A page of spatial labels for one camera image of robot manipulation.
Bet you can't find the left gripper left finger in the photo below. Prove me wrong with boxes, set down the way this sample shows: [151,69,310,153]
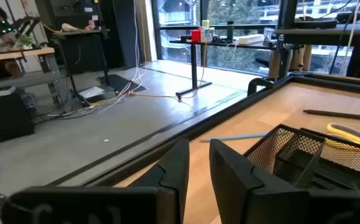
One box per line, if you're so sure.
[128,139,190,224]

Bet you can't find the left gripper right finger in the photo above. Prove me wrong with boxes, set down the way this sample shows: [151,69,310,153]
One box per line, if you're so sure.
[209,139,311,224]

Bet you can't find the grey pen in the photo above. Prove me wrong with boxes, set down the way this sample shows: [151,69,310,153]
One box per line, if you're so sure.
[200,133,268,143]

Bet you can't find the yellow handled scissors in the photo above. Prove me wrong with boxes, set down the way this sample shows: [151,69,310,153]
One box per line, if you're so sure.
[326,123,360,150]

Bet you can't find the black pen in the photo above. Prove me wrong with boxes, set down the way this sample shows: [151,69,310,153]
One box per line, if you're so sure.
[303,109,360,121]

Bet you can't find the black mesh desk organizer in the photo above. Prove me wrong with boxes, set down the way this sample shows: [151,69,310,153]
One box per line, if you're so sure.
[243,123,360,192]

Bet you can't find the black floor mat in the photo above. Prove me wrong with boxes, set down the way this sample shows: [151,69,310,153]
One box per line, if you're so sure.
[96,73,147,94]

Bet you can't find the black window table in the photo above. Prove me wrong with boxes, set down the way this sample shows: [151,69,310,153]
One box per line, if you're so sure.
[169,39,277,97]

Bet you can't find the white book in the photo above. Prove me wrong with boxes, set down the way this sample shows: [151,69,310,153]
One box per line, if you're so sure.
[78,85,106,100]

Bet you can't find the red box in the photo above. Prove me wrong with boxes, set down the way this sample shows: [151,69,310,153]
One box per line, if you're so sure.
[190,29,202,44]

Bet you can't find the white flat box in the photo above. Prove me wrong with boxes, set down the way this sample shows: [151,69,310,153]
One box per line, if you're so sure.
[236,34,265,45]

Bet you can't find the dark bottle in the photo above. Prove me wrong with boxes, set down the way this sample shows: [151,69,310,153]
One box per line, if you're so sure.
[226,20,235,42]

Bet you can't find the black standing desk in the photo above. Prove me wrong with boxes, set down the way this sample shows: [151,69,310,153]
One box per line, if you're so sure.
[51,28,111,106]

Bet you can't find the black side desk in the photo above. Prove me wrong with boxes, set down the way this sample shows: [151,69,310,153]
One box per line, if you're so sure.
[274,0,360,80]

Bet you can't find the black computer tower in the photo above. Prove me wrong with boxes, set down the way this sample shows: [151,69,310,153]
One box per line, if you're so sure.
[0,89,35,147]

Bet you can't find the small white box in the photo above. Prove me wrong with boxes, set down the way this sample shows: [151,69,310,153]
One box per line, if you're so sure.
[0,85,17,98]

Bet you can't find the wooden desk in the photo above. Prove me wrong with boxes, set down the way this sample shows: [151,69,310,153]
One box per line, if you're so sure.
[0,46,63,105]

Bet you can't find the small green desk plant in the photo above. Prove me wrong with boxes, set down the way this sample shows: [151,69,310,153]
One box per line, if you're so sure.
[14,33,35,50]

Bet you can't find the yellow floor cable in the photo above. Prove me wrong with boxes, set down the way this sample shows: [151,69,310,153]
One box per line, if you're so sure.
[88,90,182,108]

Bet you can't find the yellow hanging cable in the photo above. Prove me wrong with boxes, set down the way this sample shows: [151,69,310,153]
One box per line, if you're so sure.
[179,0,215,100]

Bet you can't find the white hanging cable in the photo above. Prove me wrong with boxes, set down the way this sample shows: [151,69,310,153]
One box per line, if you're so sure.
[98,0,148,113]

